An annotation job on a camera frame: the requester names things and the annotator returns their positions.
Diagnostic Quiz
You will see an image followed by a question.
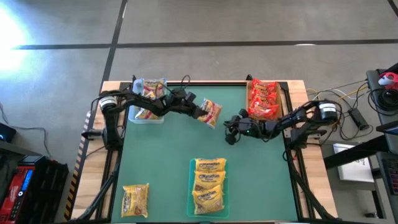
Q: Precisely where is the yellow black hazard tape strip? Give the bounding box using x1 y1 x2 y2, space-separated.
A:
63 110 91 221

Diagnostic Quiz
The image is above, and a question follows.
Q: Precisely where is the red white object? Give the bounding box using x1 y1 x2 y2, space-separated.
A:
377 72 398 90

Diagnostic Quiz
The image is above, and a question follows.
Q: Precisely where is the teal plastic bin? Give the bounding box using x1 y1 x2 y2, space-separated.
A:
186 157 230 219

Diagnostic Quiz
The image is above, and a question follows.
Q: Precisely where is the grey floor cable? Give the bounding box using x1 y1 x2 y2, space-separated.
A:
0 101 52 157

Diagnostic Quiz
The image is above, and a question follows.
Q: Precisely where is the black plastic crate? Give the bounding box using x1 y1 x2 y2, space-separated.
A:
17 154 70 224

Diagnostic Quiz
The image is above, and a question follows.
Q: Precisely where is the white paper sheet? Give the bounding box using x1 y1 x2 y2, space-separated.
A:
332 143 375 184

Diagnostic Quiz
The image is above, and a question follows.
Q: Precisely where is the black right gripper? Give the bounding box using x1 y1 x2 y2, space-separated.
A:
223 115 266 146

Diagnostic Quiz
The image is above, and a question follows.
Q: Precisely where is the light blue plastic bin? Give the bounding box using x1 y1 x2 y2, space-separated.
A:
128 78 167 124

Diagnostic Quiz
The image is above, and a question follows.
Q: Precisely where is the black desk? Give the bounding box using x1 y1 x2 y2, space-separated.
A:
323 63 398 220

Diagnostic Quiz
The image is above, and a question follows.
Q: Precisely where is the coiled black cable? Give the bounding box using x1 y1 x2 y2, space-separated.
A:
368 88 398 113

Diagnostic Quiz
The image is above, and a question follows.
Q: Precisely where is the orange Saucy Noods packet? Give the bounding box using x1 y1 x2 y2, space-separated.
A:
250 78 278 94
248 108 279 121
248 90 278 105
248 100 280 113

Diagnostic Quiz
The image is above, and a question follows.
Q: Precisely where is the yellow creamy chicken ramen packet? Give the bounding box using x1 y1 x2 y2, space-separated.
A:
195 157 227 173
121 182 150 218
192 170 226 192
192 185 225 215

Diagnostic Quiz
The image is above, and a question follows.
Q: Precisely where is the small black device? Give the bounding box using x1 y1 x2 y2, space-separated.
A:
0 122 17 143

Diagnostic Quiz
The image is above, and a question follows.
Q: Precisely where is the beef flavor ramen packet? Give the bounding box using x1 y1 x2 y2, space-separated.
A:
134 107 163 121
142 78 166 99
197 97 223 129

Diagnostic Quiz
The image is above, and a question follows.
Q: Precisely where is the yellow cable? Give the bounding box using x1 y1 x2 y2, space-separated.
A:
306 85 369 101

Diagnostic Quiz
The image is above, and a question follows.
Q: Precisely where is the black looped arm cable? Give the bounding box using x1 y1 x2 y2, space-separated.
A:
179 74 192 91

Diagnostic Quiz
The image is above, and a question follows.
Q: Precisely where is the black table frame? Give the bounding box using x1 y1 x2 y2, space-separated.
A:
70 73 340 224

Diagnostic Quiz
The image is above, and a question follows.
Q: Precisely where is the black power brick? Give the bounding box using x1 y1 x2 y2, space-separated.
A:
347 107 371 131

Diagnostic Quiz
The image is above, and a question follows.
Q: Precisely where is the red black electronic device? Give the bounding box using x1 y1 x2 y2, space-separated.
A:
0 164 35 222

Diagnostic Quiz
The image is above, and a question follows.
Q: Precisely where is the black keyboard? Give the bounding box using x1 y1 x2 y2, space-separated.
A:
384 157 398 196

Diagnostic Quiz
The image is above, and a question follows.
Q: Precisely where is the brown cardboard box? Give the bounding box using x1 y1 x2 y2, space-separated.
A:
246 80 284 122

